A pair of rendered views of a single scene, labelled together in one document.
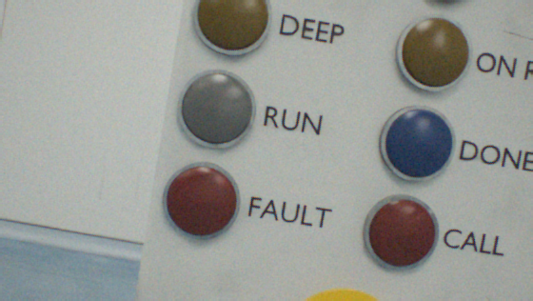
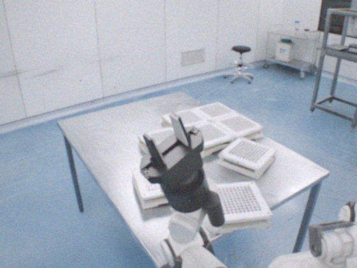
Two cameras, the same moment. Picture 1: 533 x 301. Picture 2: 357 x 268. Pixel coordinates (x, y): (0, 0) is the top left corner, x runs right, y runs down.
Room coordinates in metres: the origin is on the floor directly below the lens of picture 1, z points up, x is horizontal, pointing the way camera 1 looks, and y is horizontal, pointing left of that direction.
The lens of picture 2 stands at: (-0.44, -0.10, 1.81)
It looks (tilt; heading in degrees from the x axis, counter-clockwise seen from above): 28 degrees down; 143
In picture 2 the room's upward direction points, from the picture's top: straight up
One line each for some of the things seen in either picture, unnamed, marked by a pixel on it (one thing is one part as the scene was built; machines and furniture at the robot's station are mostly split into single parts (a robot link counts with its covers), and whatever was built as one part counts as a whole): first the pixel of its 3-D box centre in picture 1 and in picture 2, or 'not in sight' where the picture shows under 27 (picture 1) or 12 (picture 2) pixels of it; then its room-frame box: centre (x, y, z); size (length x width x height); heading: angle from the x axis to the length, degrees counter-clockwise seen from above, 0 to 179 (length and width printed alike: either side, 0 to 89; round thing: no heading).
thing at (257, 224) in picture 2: not in sight; (235, 209); (-1.12, 0.74, 0.87); 0.24 x 0.24 x 0.02; 60
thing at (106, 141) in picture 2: not in sight; (174, 145); (-1.79, 0.89, 0.84); 1.50 x 1.10 x 0.04; 176
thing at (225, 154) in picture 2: not in sight; (248, 152); (-1.36, 1.09, 0.92); 0.25 x 0.24 x 0.02; 104
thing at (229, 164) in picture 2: not in sight; (247, 160); (-1.36, 1.09, 0.87); 0.24 x 0.24 x 0.02; 14
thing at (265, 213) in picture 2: not in sight; (236, 201); (-1.12, 0.74, 0.92); 0.25 x 0.24 x 0.02; 60
